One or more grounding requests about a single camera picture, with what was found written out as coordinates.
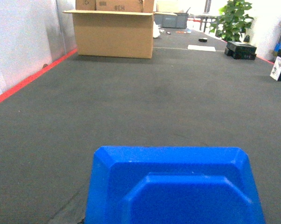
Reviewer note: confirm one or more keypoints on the blue plastic part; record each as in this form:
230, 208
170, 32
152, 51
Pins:
172, 185

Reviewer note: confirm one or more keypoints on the large open cardboard box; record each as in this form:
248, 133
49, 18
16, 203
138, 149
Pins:
113, 34

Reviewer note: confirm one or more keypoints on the white flat sheet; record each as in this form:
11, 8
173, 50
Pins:
201, 48

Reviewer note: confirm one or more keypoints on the small black tape roll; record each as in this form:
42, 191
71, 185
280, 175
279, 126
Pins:
203, 39

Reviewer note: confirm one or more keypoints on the grey plastic crate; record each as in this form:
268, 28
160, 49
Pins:
179, 20

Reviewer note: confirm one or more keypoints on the upper cardboard box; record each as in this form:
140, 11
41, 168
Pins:
138, 6

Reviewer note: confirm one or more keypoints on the stacked black boxes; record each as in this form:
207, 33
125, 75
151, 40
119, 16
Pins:
240, 50

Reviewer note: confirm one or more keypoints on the potted green plant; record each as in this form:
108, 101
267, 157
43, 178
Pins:
233, 20

